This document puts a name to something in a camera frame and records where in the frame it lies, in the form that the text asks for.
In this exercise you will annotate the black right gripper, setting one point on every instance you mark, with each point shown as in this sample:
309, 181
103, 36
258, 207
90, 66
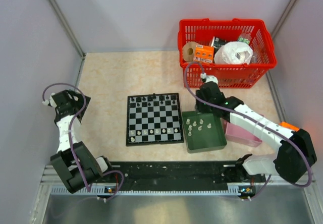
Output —
200, 108

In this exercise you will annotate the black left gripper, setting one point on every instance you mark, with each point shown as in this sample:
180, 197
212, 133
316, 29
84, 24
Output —
80, 101

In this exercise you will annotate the black and grey chessboard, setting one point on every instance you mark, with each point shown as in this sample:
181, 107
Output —
154, 119

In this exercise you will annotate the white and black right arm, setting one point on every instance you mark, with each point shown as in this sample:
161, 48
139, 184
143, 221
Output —
293, 150

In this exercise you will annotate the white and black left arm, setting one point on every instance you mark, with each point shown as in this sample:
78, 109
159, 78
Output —
73, 162

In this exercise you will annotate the orange box in basket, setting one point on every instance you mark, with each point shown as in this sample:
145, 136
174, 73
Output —
203, 54

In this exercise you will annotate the green plastic tray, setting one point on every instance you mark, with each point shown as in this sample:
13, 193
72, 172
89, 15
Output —
203, 132

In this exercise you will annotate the white plastic bag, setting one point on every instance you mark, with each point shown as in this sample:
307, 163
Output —
234, 53

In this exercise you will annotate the brown tape roll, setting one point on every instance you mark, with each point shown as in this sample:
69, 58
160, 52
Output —
188, 51

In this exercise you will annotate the red plastic shopping basket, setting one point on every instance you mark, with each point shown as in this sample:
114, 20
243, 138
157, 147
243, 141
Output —
202, 31

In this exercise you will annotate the pink plastic box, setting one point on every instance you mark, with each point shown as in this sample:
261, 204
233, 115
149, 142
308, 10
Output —
238, 135

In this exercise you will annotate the dark snack packet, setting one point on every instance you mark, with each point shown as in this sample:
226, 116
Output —
217, 42

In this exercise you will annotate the green patterned packet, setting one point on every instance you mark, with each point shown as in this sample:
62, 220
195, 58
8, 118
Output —
245, 38

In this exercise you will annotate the orange carton box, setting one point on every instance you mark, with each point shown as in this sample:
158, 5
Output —
289, 126

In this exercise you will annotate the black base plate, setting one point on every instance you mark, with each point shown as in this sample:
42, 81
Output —
182, 175

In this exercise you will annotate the aluminium frame rail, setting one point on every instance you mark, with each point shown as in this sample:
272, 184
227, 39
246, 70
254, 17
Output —
66, 27

